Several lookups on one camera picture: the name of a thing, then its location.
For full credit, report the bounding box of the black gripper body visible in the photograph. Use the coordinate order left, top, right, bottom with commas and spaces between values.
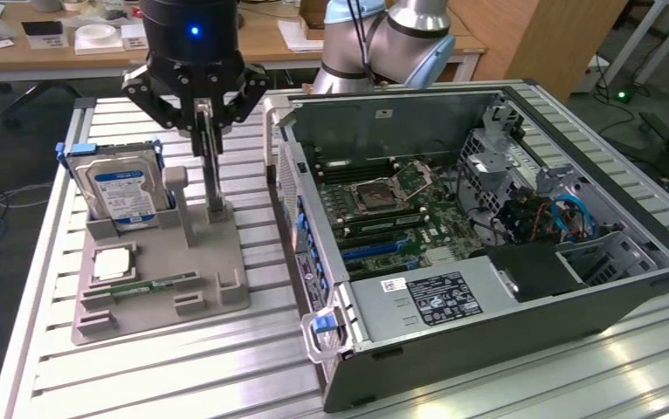
137, 0, 249, 102

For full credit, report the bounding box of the RAM memory stick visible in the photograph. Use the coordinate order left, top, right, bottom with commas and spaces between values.
192, 98, 228, 216

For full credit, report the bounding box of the plain white box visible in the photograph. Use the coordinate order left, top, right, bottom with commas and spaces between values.
118, 23, 150, 52

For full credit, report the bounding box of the white box with tape roll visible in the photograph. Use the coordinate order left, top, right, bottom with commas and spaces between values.
72, 24, 126, 56

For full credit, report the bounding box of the stack of white papers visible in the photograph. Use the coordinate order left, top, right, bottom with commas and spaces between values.
276, 18, 327, 54

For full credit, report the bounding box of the long wooden desk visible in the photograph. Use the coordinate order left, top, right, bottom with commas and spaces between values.
0, 0, 488, 95

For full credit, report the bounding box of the hard disk in blue carrier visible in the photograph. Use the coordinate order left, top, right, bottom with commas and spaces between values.
56, 136, 176, 232

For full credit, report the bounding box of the brown cardboard box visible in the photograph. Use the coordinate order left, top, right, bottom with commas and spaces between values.
297, 0, 329, 31

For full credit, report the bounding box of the white box with black top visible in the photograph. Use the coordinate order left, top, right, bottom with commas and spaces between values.
21, 20, 70, 50

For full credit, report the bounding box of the CPU socket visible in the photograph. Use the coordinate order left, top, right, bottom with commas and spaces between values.
351, 176, 409, 210

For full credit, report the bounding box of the metal socket cover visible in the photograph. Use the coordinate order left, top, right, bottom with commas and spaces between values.
389, 159, 439, 197

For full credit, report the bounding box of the silver CPU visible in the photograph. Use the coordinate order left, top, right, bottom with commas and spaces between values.
92, 249, 133, 280

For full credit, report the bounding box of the black installed RAM stick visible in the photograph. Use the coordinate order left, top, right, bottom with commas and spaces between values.
341, 211, 429, 237

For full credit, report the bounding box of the blue expansion slot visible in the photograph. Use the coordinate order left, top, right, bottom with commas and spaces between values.
339, 239, 407, 264

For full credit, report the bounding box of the green RAM stick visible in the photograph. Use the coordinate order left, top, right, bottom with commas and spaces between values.
109, 273, 198, 299

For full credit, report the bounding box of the green motherboard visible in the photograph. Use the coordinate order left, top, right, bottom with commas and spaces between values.
304, 155, 487, 280

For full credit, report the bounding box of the grey plastic parts rack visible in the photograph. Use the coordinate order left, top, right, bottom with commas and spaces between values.
69, 165, 252, 347

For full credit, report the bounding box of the wooden cabinet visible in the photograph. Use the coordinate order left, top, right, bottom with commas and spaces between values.
444, 0, 630, 102

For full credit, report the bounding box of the grey power supply unit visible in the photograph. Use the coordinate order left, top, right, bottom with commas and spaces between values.
348, 255, 523, 344

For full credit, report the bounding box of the open black PC case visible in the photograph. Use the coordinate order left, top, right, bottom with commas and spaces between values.
261, 85, 669, 414

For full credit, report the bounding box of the metal disk bay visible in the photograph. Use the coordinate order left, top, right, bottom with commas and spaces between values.
554, 230, 660, 288

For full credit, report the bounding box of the black camera cable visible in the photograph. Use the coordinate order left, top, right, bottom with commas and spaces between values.
345, 0, 383, 86

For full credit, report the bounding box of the red wire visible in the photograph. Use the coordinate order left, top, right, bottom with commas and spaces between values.
530, 201, 548, 239

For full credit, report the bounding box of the blue disk wire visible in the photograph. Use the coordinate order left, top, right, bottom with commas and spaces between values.
547, 194, 598, 242

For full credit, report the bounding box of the white desk frame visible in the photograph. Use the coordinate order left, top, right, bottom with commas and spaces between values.
594, 0, 669, 120

